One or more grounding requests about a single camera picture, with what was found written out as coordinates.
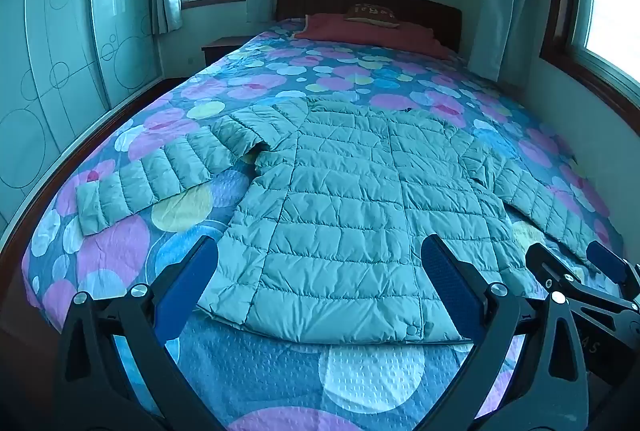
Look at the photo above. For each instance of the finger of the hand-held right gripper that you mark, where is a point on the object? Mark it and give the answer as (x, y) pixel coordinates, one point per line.
(555, 268)
(607, 261)

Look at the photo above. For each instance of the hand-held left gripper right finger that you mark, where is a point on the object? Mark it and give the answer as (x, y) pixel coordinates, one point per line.
(450, 287)

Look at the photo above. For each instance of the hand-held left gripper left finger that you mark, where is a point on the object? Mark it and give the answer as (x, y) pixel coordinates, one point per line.
(187, 291)

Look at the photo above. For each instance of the light green quilted down jacket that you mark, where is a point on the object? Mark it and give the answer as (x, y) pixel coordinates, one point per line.
(350, 211)

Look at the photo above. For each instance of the dark wooden nightstand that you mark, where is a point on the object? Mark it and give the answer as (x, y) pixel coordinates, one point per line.
(222, 47)

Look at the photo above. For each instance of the bed with circle-pattern cover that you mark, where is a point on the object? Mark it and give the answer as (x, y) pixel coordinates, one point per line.
(310, 76)

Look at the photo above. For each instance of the large wooden framed window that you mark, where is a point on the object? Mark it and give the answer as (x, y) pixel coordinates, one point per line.
(605, 1)

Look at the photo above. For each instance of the red pillow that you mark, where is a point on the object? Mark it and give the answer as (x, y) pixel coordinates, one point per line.
(370, 36)

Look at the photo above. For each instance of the glass sliding wardrobe doors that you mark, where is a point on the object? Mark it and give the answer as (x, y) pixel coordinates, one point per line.
(60, 51)

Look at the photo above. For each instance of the brown printed pillow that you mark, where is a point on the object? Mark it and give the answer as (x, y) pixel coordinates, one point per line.
(372, 13)

